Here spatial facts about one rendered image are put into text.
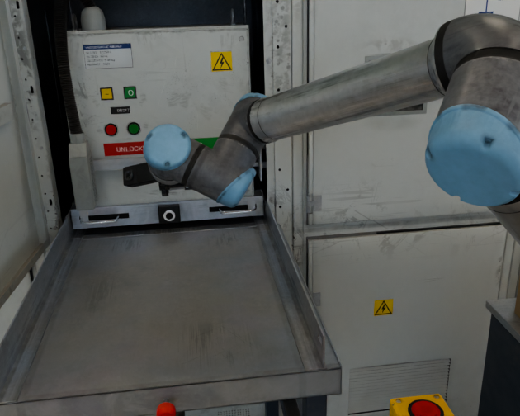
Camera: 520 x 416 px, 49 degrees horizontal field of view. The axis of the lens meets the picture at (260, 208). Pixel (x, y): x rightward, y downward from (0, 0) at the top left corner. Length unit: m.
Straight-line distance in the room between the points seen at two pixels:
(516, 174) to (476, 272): 1.23
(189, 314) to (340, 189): 0.62
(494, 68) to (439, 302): 1.26
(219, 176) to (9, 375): 0.52
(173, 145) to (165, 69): 0.48
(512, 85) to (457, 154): 0.10
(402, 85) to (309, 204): 0.80
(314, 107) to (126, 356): 0.57
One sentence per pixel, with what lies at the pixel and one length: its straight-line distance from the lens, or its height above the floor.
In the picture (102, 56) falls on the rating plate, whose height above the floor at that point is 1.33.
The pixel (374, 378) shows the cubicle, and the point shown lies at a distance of 1.96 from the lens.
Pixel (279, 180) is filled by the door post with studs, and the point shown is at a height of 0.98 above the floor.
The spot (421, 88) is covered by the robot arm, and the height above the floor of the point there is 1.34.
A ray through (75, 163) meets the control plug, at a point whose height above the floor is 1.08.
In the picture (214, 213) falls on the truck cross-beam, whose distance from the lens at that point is 1.63.
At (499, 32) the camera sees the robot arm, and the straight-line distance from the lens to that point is 0.76.
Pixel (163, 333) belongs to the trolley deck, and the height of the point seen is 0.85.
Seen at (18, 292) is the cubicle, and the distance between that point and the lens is 1.73.
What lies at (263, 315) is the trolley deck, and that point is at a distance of 1.19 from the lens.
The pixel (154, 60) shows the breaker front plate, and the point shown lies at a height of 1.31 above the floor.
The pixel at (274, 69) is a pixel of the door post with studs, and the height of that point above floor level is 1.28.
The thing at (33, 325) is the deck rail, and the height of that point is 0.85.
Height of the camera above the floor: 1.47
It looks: 21 degrees down
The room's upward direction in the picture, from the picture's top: 2 degrees counter-clockwise
